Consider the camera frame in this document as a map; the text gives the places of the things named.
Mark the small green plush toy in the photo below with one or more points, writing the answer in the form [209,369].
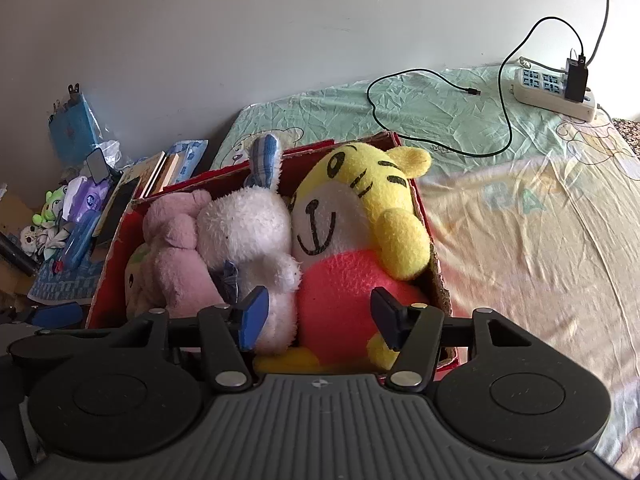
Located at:
[50,205]

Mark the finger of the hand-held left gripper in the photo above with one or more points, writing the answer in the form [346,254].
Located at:
[55,315]

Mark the small white plush toy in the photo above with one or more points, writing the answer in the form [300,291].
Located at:
[32,237]

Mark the purple packet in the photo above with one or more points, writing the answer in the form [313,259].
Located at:
[90,197]

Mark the black charger adapter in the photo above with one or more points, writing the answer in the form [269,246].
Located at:
[576,82]

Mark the printed bed sheet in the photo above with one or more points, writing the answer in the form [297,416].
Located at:
[525,240]

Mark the yellow tiger plush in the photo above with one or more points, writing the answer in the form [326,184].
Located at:
[345,300]

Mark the blue plastic case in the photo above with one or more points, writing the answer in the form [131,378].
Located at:
[80,240]

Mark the black tube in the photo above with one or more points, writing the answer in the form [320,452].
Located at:
[17,255]

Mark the white power strip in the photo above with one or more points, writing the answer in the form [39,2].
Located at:
[542,95]

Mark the patterned brown cushion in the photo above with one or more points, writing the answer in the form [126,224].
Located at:
[630,127]

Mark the blue patterned cloth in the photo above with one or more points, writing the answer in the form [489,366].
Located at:
[65,285]

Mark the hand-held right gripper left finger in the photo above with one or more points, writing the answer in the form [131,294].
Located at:
[252,320]

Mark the white plastic bag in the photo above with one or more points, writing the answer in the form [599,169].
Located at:
[112,152]

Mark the red cardboard box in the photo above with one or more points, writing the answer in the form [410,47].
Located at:
[120,240]

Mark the dusty pink plush toy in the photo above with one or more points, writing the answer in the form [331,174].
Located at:
[175,260]

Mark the stack of books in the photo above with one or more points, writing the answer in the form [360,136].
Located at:
[155,172]

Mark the white rabbit plush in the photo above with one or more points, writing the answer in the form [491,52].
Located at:
[245,230]

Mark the small mirror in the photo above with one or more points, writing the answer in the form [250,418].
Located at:
[96,165]

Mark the blue plastic-wrapped box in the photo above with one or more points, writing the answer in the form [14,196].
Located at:
[75,130]

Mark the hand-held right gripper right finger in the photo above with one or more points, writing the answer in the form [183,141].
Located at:
[387,320]

